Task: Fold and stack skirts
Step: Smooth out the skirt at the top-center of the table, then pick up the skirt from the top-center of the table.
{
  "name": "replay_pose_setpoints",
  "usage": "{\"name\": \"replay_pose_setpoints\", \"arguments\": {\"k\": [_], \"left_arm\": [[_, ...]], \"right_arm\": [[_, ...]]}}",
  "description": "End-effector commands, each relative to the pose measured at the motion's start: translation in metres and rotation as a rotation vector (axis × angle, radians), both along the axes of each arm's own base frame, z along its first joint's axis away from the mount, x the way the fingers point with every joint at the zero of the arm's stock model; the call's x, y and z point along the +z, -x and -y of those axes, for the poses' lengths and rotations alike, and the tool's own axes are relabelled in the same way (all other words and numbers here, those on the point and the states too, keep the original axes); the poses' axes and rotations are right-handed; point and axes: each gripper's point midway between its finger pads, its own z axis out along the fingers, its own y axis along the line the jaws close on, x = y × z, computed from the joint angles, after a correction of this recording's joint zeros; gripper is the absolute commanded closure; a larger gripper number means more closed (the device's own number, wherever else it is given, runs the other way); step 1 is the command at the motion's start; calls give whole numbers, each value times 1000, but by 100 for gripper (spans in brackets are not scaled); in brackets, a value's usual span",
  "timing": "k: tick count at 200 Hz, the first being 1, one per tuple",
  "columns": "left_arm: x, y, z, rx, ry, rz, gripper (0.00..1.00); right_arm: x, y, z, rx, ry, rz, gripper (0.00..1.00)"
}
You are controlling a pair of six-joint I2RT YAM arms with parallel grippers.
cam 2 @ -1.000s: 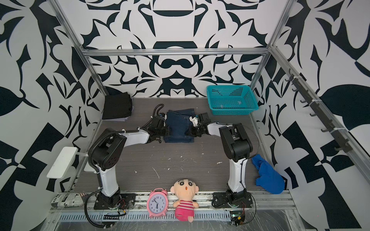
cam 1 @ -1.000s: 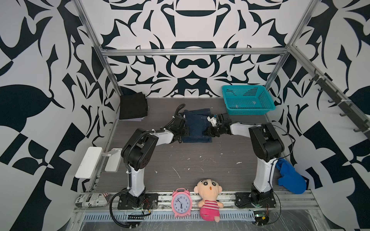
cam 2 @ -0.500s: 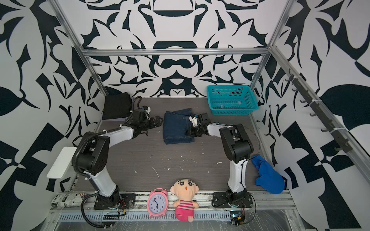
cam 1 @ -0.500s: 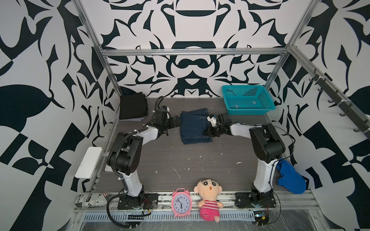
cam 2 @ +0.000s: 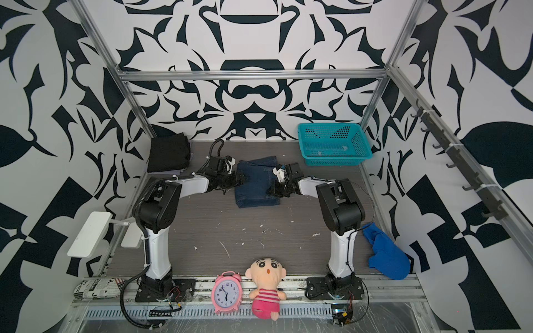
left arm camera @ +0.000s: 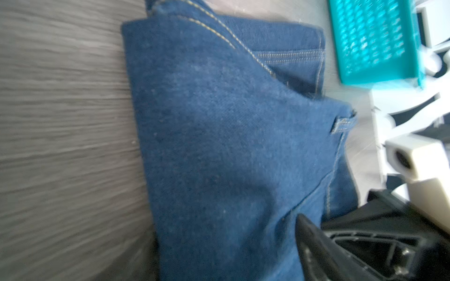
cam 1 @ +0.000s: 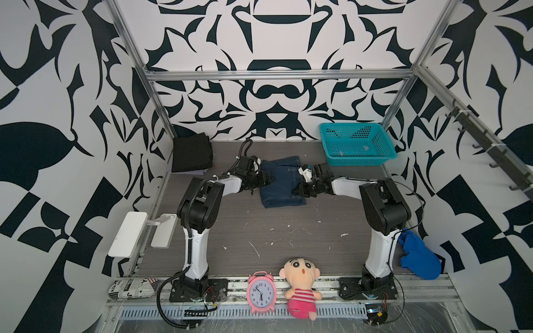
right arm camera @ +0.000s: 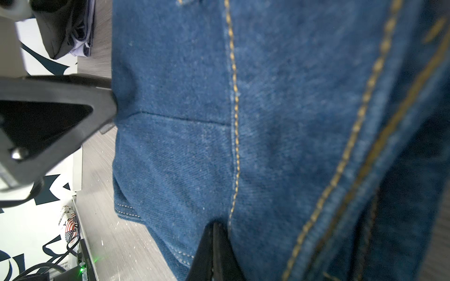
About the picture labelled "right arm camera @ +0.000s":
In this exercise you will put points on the denim garment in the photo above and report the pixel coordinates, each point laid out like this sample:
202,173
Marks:
317,133

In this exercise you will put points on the lavender skirt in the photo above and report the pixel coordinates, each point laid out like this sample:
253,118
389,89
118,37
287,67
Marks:
82,36

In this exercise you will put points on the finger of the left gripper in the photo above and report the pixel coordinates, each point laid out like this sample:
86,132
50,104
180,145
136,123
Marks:
44,119

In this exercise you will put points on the folded newspaper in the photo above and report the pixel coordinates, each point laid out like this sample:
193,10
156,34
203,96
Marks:
68,224

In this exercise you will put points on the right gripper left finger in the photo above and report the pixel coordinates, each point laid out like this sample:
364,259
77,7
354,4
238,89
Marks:
202,256

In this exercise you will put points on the black garment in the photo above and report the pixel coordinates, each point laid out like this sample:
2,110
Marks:
56,21

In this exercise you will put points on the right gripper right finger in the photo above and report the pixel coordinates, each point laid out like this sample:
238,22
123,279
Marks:
225,266

